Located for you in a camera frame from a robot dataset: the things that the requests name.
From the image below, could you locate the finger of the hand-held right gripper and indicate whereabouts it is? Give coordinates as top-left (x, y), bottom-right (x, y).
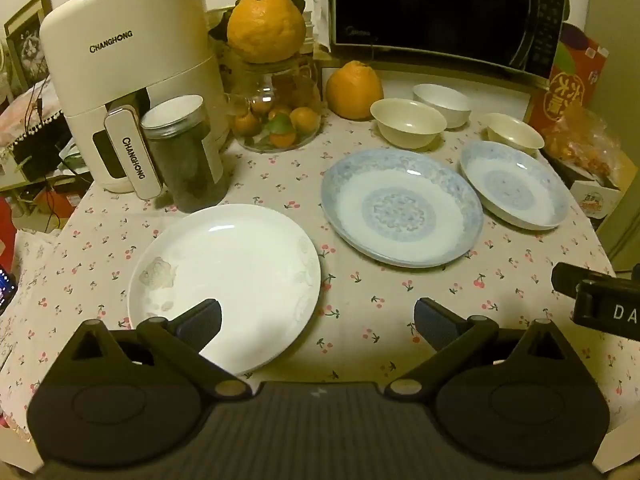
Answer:
top-left (551, 262), bottom-right (618, 293)

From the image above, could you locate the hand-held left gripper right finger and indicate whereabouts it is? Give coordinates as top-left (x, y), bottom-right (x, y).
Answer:
top-left (384, 297), bottom-right (576, 401)

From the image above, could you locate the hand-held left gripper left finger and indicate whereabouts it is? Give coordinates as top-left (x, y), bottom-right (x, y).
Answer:
top-left (66, 299), bottom-right (252, 401)

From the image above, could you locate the white floral print plate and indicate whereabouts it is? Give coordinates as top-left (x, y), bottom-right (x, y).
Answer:
top-left (127, 204), bottom-right (322, 376)

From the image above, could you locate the small blue patterned plate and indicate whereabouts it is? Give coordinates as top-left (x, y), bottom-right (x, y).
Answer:
top-left (460, 140), bottom-right (571, 231)

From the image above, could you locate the large blue patterned plate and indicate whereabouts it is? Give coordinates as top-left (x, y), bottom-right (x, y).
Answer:
top-left (320, 149), bottom-right (484, 268)

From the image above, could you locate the cream ceramic bowl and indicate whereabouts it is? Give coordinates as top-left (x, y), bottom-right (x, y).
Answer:
top-left (370, 99), bottom-right (447, 150)
top-left (482, 112), bottom-right (544, 156)

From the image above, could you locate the white ceramic bowl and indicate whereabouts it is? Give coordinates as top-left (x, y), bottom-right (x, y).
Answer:
top-left (413, 83), bottom-right (472, 128)

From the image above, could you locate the cherry print tablecloth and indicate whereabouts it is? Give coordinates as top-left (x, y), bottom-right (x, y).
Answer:
top-left (0, 110), bottom-right (640, 441)

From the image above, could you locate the beige cabinet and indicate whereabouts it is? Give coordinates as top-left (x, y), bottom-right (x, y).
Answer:
top-left (595, 175), bottom-right (640, 271)

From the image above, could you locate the black and white cardboard box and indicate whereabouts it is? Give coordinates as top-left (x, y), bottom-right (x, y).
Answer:
top-left (550, 150), bottom-right (626, 221)

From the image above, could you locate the plastic bag of oranges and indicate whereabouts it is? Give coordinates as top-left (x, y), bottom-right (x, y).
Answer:
top-left (542, 105), bottom-right (633, 191)

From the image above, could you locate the jar of dark tea leaves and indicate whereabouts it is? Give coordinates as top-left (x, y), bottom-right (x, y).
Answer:
top-left (141, 95), bottom-right (231, 213)

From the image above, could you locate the red cardboard box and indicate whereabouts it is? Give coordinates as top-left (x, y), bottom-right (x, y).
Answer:
top-left (527, 22), bottom-right (613, 136)

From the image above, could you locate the smartphone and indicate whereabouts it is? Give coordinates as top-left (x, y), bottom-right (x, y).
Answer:
top-left (0, 266), bottom-right (21, 318)

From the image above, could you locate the glass jar of kumquats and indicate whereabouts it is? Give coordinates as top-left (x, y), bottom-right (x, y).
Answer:
top-left (220, 45), bottom-right (323, 153)

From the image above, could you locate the large orange citrus fruit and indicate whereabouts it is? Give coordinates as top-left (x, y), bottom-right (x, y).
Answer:
top-left (326, 60), bottom-right (385, 121)

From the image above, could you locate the white air fryer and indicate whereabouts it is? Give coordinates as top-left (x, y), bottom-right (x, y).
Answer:
top-left (39, 0), bottom-right (231, 198)

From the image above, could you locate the pink floral cloth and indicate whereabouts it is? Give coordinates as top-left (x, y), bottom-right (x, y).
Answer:
top-left (0, 82), bottom-right (63, 133)

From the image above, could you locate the large orange with leaves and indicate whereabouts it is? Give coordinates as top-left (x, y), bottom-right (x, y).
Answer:
top-left (226, 0), bottom-right (316, 64)

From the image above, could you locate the black microwave oven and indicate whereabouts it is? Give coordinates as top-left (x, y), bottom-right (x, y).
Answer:
top-left (327, 0), bottom-right (571, 81)

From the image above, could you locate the stack of round tins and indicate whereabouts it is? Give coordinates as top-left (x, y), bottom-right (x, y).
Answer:
top-left (300, 7), bottom-right (331, 56)

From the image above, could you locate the framed picture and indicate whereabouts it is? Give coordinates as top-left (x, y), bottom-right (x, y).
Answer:
top-left (4, 0), bottom-right (53, 96)

